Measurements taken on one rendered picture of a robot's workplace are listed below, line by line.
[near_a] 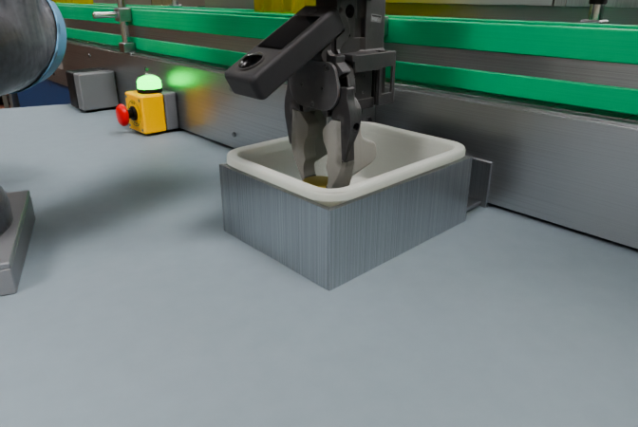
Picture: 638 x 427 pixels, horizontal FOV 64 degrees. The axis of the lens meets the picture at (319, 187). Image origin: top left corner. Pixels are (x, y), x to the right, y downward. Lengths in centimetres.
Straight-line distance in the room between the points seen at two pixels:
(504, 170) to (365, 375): 34
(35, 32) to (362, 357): 47
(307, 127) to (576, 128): 28
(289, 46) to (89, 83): 82
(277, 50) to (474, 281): 27
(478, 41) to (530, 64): 7
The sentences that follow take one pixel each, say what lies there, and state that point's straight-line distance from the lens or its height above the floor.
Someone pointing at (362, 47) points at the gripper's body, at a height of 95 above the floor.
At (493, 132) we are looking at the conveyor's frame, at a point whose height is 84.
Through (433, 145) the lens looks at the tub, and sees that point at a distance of 61.
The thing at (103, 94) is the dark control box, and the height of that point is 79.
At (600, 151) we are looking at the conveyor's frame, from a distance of 60.
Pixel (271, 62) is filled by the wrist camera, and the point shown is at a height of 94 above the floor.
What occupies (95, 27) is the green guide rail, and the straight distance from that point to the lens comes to 137.
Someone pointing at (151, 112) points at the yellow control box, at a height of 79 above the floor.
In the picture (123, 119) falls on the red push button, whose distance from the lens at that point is 99.
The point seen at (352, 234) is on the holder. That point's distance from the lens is 46.
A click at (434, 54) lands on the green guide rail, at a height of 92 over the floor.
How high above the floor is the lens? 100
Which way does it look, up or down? 21 degrees down
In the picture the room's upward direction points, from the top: straight up
